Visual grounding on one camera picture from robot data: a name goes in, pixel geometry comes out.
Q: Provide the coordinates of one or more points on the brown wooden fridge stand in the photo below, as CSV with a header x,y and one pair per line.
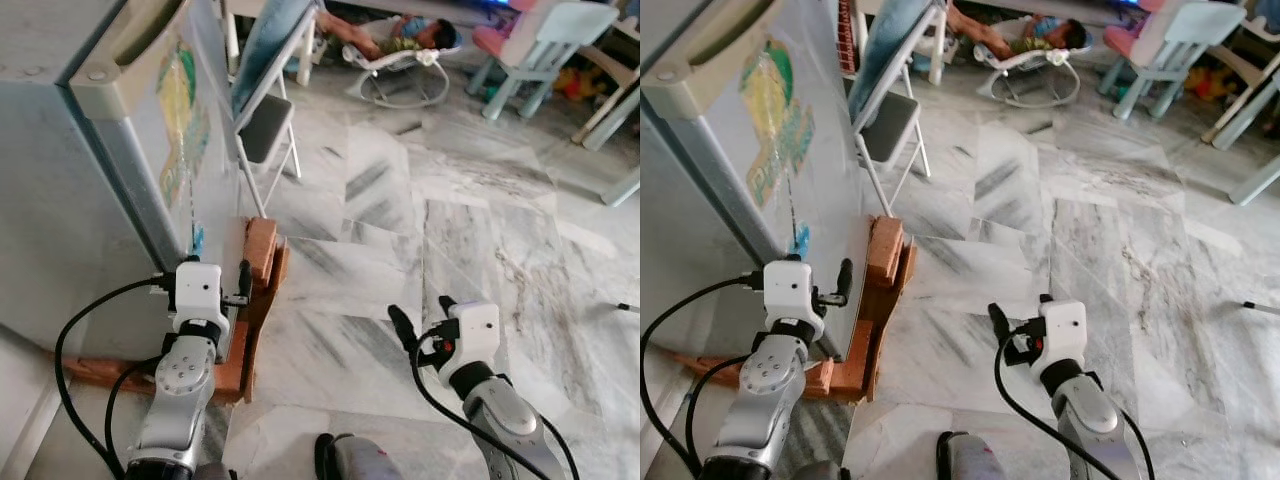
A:
x,y
888,250
262,250

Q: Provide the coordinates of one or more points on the white folding chair grey seat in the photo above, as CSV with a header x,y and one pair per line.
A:
x,y
265,130
890,128

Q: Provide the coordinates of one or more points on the grey black robot right foot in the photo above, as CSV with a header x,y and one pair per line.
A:
x,y
970,458
360,458

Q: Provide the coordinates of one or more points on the yellow green door sticker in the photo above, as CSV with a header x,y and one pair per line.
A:
x,y
775,110
180,110

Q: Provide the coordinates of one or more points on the white table frame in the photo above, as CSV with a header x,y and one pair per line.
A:
x,y
1250,115
610,110

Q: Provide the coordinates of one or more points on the lying baby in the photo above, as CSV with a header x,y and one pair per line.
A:
x,y
410,42
1040,40

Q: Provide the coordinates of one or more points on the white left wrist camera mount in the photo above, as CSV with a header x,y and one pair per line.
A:
x,y
198,292
792,292

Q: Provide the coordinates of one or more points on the grey robot left leg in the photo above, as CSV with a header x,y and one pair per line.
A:
x,y
212,472
818,472

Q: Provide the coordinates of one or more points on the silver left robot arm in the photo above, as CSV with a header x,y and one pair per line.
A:
x,y
180,390
765,390

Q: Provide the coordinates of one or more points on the yellow toy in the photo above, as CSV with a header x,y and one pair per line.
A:
x,y
575,85
1205,83

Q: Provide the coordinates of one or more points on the blue grey hanging cloth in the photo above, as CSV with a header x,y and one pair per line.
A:
x,y
895,50
270,50

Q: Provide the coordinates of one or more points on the light blue plastic chair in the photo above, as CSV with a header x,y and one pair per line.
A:
x,y
560,30
1190,30

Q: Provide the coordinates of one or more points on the grey fridge door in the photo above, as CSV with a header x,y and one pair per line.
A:
x,y
835,150
218,120

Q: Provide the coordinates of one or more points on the grey white fridge body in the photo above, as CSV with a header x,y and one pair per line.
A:
x,y
690,250
60,200

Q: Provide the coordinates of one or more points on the small blue door magnet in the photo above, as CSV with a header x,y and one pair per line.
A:
x,y
800,240
197,240

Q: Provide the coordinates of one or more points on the white baby bouncer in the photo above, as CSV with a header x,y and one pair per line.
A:
x,y
1030,85
400,85

